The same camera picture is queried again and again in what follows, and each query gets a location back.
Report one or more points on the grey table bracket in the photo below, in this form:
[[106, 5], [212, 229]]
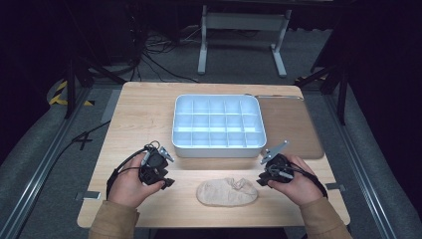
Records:
[[335, 187], [89, 195]]

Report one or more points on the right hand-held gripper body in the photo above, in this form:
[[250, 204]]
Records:
[[280, 169]]

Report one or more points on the white compartment organizer box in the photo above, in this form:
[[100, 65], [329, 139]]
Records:
[[217, 152]]

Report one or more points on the yellow black hazard tape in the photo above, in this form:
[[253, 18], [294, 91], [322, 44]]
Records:
[[56, 98]]

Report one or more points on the person's left hand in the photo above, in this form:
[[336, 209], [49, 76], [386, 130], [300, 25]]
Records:
[[127, 186]]

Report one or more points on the black tripod stand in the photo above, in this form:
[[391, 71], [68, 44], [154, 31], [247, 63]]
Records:
[[70, 89], [341, 96]]

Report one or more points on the person's right hand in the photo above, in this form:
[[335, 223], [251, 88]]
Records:
[[302, 186]]

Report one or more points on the beige sock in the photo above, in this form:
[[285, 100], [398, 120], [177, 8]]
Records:
[[225, 194]]

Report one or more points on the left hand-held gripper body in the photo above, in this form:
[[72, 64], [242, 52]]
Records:
[[154, 166]]

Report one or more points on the white metal table frame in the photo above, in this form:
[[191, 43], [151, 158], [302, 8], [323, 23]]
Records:
[[244, 21]]

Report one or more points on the metal floor rail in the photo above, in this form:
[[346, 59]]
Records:
[[361, 166], [36, 179]]

